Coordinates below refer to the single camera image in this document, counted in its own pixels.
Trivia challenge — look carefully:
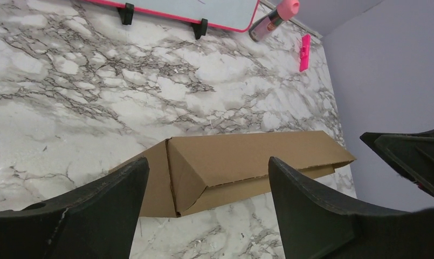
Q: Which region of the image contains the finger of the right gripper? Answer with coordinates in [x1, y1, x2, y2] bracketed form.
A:
[360, 129, 434, 198]

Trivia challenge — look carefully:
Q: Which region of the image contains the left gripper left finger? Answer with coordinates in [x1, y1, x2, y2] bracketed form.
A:
[0, 157, 149, 258]

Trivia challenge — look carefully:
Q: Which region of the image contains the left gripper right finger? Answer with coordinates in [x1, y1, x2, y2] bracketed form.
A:
[268, 157, 434, 258]

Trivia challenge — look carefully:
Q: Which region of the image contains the brown cardboard box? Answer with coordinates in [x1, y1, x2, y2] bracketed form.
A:
[107, 130, 357, 219]

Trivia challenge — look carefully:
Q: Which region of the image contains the pink marker pen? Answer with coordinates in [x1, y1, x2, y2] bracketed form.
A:
[299, 34, 311, 72]

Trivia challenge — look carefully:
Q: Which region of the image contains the pink-capped spray bottle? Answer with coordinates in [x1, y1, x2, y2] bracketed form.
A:
[249, 0, 300, 42]

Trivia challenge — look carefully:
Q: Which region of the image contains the left black whiteboard stand clip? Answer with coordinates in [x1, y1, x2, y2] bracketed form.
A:
[117, 3, 135, 25]

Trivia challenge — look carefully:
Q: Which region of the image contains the black whiteboard stand clip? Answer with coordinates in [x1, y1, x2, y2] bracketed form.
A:
[117, 3, 135, 25]
[190, 18, 208, 40]

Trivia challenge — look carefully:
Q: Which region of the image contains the right black whiteboard stand clip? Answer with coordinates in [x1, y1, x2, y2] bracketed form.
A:
[190, 18, 208, 40]

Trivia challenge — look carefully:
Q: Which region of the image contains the pink-framed whiteboard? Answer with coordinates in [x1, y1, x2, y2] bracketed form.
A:
[94, 0, 259, 32]

